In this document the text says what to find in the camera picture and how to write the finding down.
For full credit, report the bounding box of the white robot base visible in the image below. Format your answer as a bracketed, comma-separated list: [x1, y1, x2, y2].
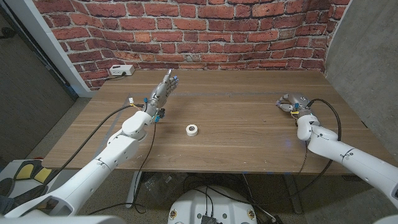
[167, 185, 258, 224]

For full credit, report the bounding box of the yellow and black foot pedal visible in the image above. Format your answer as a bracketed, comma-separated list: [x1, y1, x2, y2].
[0, 159, 54, 205]

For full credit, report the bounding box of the grey metal table leg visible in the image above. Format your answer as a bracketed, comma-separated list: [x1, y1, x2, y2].
[125, 170, 143, 209]
[282, 174, 303, 215]

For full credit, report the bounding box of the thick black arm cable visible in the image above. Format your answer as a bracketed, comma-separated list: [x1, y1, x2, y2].
[289, 98, 343, 195]
[43, 104, 146, 187]

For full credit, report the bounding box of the red brick print backdrop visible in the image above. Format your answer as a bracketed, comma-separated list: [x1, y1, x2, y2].
[32, 0, 352, 91]

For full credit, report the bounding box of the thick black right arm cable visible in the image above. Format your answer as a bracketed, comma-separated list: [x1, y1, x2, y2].
[289, 98, 343, 195]

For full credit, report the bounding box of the white robot torso edge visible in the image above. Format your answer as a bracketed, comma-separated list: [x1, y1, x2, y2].
[0, 215, 126, 224]

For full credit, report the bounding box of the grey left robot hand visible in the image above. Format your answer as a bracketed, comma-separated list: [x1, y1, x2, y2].
[143, 68, 180, 123]

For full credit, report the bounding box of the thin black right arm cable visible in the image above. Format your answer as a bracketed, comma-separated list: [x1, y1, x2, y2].
[297, 140, 309, 175]

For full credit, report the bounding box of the white power strip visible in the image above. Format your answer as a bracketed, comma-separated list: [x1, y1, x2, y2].
[109, 64, 136, 77]

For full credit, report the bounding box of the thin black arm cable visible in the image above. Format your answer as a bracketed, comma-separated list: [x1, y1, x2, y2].
[297, 140, 309, 175]
[86, 121, 157, 216]

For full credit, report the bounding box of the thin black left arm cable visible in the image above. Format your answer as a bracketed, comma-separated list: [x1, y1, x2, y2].
[86, 121, 157, 216]

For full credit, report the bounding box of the white tape roll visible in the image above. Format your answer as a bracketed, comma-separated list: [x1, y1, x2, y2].
[185, 124, 199, 138]

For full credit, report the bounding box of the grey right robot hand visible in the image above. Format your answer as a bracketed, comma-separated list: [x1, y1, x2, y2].
[275, 92, 313, 119]

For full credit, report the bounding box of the clear plastic bag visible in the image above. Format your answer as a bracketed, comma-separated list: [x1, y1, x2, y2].
[142, 172, 187, 203]

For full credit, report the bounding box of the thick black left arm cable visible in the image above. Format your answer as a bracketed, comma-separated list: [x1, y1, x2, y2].
[43, 104, 146, 187]

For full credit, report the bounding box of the black power strip cable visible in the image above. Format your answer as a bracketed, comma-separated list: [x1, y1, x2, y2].
[104, 73, 127, 82]

